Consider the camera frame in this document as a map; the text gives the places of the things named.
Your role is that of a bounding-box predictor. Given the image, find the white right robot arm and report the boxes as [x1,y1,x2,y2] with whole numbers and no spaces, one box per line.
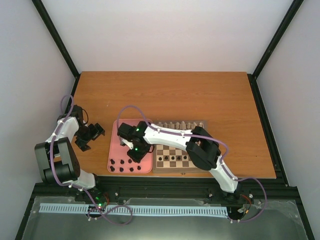
[117,121,238,194]

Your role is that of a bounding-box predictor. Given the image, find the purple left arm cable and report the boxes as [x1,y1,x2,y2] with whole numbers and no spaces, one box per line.
[49,94,135,225]

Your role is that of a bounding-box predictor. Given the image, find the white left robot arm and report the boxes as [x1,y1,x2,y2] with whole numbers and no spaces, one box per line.
[34,115,105,202]

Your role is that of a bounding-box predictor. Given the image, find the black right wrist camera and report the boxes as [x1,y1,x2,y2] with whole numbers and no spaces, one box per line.
[117,122,139,143]

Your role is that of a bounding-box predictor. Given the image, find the wooden chessboard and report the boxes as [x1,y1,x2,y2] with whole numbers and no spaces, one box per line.
[151,119,215,174]

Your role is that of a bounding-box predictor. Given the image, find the controller board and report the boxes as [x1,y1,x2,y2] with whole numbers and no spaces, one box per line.
[88,192,110,214]
[228,193,252,222]

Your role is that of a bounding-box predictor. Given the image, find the right controller board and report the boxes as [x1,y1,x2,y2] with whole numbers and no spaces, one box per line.
[228,193,252,222]

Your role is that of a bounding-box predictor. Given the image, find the black aluminium frame rail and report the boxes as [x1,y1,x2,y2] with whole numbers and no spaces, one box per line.
[33,174,300,208]

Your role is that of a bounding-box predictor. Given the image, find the pink plastic tray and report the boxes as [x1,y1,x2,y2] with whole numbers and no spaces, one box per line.
[107,120,153,175]

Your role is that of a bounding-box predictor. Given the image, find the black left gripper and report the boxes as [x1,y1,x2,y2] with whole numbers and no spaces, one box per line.
[75,123,106,152]

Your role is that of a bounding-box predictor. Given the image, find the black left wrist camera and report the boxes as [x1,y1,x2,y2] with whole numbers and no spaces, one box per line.
[67,105,89,125]

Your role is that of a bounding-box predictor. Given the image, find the light blue cable duct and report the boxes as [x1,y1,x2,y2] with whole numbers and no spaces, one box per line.
[38,203,228,218]

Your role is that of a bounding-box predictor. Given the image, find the left controller board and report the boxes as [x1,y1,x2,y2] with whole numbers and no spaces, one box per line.
[88,192,110,214]

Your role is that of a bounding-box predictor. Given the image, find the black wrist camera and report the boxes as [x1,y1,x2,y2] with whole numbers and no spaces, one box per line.
[117,122,139,143]
[67,105,89,125]

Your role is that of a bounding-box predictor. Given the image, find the white chess pieces row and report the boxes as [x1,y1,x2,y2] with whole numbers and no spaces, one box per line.
[155,120,207,130]

